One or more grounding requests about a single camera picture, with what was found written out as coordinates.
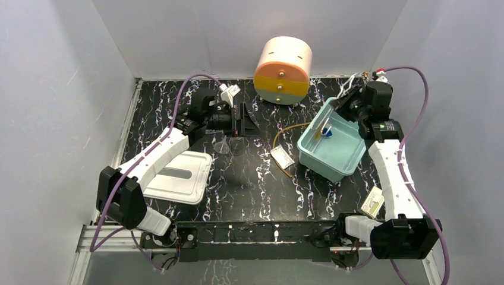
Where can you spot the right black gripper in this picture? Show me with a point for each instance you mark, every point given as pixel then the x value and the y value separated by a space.
pixel 346 105

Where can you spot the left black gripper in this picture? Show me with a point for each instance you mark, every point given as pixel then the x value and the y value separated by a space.
pixel 237 120

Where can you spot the blue plastic clamp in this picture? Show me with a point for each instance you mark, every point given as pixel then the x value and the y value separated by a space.
pixel 326 132

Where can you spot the small white sachet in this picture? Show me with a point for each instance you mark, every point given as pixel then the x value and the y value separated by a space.
pixel 283 159

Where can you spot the metal scissors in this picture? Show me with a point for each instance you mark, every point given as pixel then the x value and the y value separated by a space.
pixel 354 83

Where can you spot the test tube brush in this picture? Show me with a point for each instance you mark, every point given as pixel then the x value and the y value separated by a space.
pixel 318 134

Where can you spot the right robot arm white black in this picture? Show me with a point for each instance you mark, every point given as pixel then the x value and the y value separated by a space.
pixel 407 231

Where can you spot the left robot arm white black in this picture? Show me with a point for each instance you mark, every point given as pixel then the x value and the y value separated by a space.
pixel 120 193

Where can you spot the clear plastic funnel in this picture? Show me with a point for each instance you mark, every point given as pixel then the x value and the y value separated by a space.
pixel 222 146

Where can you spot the glass tube blue tip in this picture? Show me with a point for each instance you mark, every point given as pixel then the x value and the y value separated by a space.
pixel 323 123

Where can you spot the teal plastic bin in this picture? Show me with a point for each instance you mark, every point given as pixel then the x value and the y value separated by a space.
pixel 337 156

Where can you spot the round pastel drawer cabinet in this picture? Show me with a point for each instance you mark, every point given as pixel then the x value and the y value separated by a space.
pixel 282 75

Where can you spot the white bin lid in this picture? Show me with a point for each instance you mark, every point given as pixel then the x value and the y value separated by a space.
pixel 183 180

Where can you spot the small white card box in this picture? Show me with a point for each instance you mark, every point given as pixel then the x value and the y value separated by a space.
pixel 372 203

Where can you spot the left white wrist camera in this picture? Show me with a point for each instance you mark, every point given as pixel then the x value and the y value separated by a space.
pixel 227 93

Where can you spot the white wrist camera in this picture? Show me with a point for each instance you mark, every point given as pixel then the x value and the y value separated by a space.
pixel 379 75
pixel 227 93

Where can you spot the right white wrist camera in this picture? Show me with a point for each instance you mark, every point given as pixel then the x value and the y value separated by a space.
pixel 379 75

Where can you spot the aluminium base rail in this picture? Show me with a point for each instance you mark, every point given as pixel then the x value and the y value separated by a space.
pixel 318 241

